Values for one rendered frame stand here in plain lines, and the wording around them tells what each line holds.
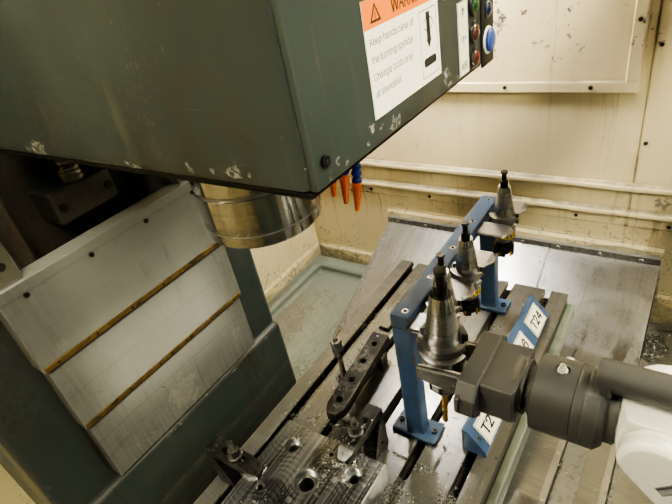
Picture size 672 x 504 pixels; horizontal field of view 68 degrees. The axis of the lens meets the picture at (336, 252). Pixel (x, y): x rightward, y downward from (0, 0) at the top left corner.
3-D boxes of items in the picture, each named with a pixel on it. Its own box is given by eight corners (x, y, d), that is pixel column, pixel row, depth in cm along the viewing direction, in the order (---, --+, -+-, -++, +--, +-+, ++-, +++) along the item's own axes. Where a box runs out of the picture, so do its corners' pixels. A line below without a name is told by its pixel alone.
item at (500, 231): (515, 228, 108) (515, 225, 108) (507, 241, 105) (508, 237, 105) (484, 223, 112) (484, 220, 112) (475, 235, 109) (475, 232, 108)
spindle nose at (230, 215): (246, 191, 78) (224, 116, 72) (340, 193, 71) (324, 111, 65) (185, 247, 66) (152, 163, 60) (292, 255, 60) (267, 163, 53)
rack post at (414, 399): (445, 427, 106) (435, 322, 90) (434, 447, 102) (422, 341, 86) (403, 410, 111) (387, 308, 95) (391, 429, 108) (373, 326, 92)
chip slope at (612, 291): (647, 326, 156) (661, 257, 142) (602, 524, 111) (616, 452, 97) (395, 270, 204) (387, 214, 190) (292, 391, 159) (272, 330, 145)
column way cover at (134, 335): (262, 341, 139) (203, 173, 112) (121, 483, 108) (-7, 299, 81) (249, 336, 142) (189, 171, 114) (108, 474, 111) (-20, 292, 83)
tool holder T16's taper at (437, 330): (428, 321, 64) (426, 279, 61) (463, 326, 63) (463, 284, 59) (420, 345, 61) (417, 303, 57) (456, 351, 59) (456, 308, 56)
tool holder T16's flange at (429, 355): (424, 329, 67) (424, 315, 65) (471, 336, 64) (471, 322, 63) (412, 363, 62) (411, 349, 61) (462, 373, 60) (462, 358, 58)
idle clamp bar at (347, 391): (392, 353, 126) (389, 335, 123) (345, 436, 108) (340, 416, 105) (375, 349, 129) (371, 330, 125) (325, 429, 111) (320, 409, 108)
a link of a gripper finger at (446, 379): (417, 359, 63) (464, 374, 60) (420, 377, 65) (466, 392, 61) (412, 368, 62) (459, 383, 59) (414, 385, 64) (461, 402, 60)
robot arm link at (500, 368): (489, 307, 64) (592, 332, 57) (490, 361, 69) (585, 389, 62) (449, 376, 55) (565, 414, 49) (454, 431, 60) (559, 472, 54)
